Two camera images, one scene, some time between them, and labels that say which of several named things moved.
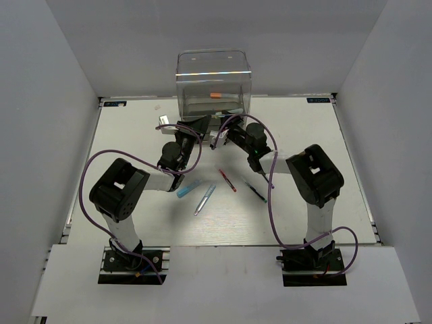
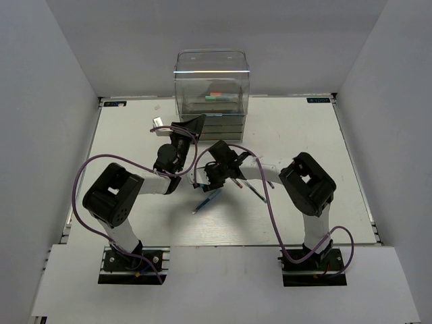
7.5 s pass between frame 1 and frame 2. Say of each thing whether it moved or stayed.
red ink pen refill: moved
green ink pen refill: stayed
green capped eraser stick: moved
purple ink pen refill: stayed
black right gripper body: moved
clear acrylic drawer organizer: stayed
